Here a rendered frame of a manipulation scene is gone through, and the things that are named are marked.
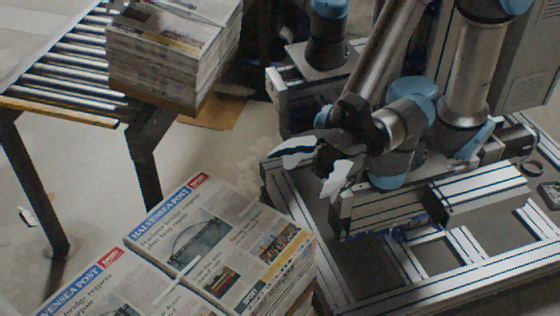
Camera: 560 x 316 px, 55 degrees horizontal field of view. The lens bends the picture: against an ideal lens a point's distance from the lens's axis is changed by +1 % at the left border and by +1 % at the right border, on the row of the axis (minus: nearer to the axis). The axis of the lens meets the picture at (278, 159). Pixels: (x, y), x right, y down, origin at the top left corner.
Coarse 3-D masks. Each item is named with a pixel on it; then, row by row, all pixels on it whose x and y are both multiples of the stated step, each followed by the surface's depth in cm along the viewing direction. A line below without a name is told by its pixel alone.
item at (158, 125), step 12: (252, 0) 234; (144, 108) 165; (156, 108) 165; (132, 120) 161; (144, 120) 161; (156, 120) 166; (168, 120) 174; (132, 132) 157; (144, 132) 160; (156, 132) 168; (132, 144) 160; (144, 144) 161; (156, 144) 169; (132, 156) 164; (144, 156) 163
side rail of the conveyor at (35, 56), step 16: (96, 0) 212; (80, 16) 204; (64, 32) 196; (48, 48) 188; (32, 64) 182; (0, 80) 175; (16, 80) 176; (0, 112) 172; (16, 112) 179; (0, 128) 174
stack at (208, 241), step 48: (192, 192) 137; (240, 192) 137; (144, 240) 126; (192, 240) 126; (240, 240) 126; (288, 240) 126; (96, 288) 117; (144, 288) 117; (192, 288) 118; (240, 288) 117; (288, 288) 127
